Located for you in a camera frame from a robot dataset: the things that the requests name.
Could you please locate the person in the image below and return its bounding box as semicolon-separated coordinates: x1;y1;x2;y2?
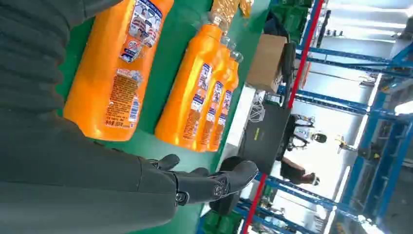
288;114;328;152
280;157;320;187

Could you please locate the white cable bundle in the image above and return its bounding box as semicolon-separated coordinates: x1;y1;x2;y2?
246;100;267;124

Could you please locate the green plastic crate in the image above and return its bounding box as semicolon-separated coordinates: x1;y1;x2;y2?
271;0;314;44
201;210;244;234

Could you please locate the blue metal rack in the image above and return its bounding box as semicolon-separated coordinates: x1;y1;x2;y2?
197;0;413;234

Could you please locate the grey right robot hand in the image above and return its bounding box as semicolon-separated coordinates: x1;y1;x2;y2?
0;111;259;234

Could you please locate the flat-sided black case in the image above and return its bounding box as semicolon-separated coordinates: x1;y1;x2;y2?
237;103;293;176

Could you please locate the red metal beam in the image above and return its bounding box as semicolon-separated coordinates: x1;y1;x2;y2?
240;0;325;234

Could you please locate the cardboard box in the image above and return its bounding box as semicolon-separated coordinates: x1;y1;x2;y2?
245;34;288;94

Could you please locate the green table mat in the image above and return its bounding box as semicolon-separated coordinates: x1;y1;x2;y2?
56;0;272;234

